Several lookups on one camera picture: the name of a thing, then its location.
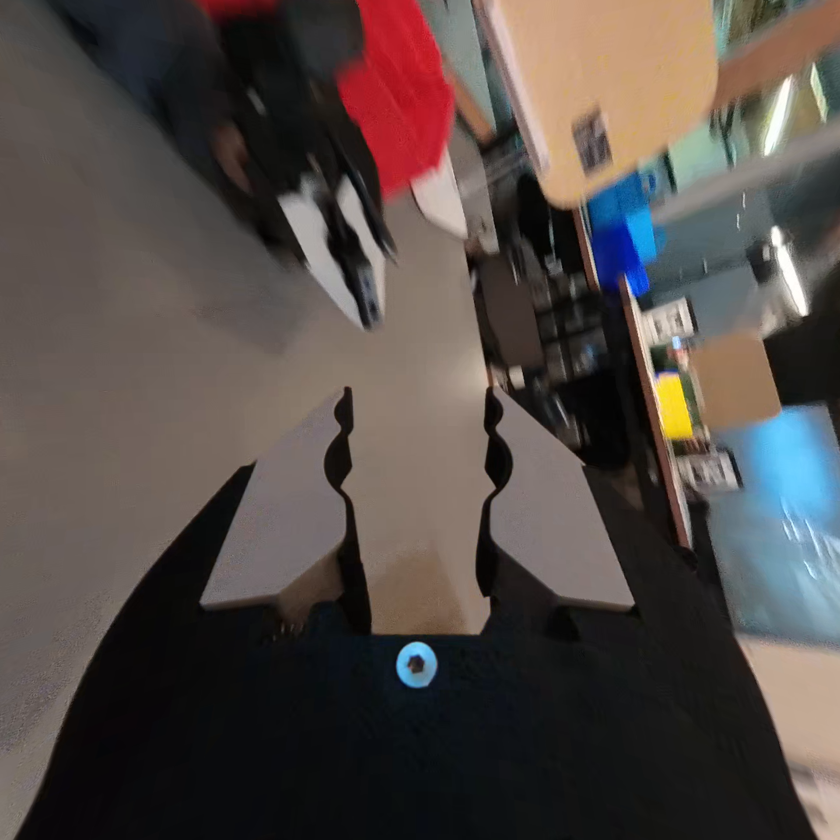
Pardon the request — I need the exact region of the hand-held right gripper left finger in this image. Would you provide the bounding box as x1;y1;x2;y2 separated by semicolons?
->
200;387;371;627

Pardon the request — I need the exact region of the black box under table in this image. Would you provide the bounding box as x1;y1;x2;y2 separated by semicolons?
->
476;252;546;371

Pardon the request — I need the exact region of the framed marker tag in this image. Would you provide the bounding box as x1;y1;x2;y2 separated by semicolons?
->
640;298;697;345
679;449;742;493

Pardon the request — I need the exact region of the small yellow bin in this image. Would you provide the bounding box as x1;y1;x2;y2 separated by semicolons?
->
653;371;695;441

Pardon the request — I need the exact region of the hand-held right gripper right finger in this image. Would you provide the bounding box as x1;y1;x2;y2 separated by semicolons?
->
476;387;636;613

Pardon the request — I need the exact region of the long brown-edged table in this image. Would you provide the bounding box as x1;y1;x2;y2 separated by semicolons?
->
574;203;697;549

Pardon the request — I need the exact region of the blue storage bin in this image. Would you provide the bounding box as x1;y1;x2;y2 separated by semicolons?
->
587;174;664;296

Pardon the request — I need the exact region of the wooden stand board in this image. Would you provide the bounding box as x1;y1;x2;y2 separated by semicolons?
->
482;0;719;211

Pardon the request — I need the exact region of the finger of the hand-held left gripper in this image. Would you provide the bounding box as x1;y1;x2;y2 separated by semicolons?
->
335;174;389;312
279;189;368;330

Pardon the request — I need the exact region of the red storage bin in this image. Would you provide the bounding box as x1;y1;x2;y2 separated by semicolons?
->
197;0;457;198

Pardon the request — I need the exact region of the white stand base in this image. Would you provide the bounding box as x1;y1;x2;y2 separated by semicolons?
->
410;151;470;240

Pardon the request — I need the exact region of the black wall panel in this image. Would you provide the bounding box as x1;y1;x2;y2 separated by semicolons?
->
764;262;840;408

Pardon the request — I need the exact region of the black label sticker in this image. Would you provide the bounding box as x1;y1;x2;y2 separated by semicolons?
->
571;108;614;175

